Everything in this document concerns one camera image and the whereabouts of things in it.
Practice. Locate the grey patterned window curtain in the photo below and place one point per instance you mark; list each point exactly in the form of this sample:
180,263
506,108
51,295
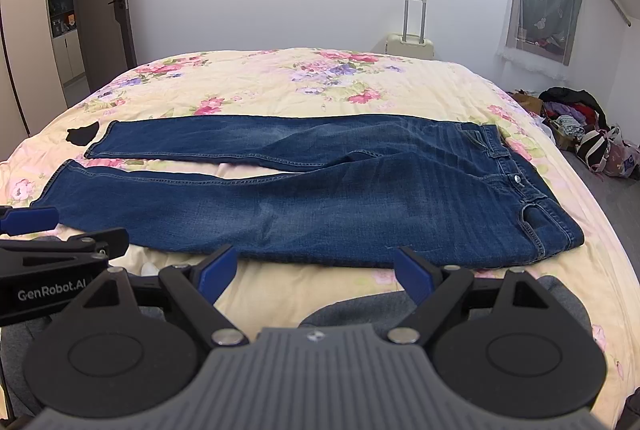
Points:
546,28

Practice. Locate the cream suitcase with handle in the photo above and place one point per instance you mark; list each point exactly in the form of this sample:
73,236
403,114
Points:
408,45

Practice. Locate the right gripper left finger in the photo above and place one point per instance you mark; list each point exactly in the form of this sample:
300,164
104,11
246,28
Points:
190,295

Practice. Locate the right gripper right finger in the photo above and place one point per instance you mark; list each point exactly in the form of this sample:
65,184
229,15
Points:
420,282

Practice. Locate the beige wardrobe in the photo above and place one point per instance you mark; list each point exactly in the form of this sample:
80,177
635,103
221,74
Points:
31,91

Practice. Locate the striped pink bag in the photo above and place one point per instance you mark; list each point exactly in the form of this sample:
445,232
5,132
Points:
606,151

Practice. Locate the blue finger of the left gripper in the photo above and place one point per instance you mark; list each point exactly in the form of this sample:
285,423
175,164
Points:
27,220

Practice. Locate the pile of clothes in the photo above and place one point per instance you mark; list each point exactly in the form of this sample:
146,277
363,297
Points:
564,114

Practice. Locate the floral yellow bed quilt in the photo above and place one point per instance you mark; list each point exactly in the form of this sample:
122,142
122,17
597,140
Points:
306,82

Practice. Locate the black cloth piece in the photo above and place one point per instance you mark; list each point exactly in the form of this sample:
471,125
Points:
83,136

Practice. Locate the blue denim jeans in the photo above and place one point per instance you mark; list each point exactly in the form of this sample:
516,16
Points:
342,190

